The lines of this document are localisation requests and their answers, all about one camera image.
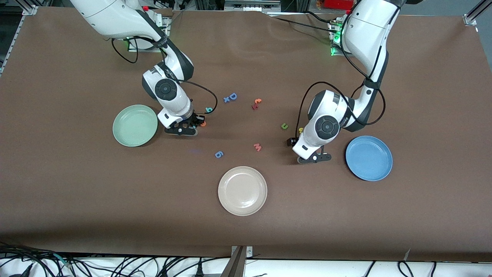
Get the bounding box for light green plate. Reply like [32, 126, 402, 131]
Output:
[113, 105, 158, 147]

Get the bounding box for beige plate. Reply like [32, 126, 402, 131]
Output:
[218, 166, 268, 216]

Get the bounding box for blue plate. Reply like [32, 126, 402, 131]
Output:
[346, 135, 393, 182]

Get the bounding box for aluminium profile bar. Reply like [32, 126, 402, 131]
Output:
[221, 246, 253, 277]

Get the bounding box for brown paper table cover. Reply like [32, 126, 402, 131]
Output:
[0, 6, 492, 263]

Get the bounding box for red box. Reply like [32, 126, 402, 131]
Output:
[323, 0, 355, 10]

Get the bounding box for silver aluminium corner profile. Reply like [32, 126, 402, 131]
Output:
[463, 0, 492, 27]
[21, 0, 52, 16]

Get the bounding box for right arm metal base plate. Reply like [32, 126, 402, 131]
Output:
[128, 16, 170, 53]

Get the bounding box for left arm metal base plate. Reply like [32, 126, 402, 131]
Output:
[331, 21, 348, 57]

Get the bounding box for black base cable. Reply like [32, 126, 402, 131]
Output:
[265, 11, 341, 36]

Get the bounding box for grey metal enclosure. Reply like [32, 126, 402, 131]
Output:
[225, 0, 281, 13]

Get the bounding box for black floor cable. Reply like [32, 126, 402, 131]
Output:
[0, 242, 83, 277]

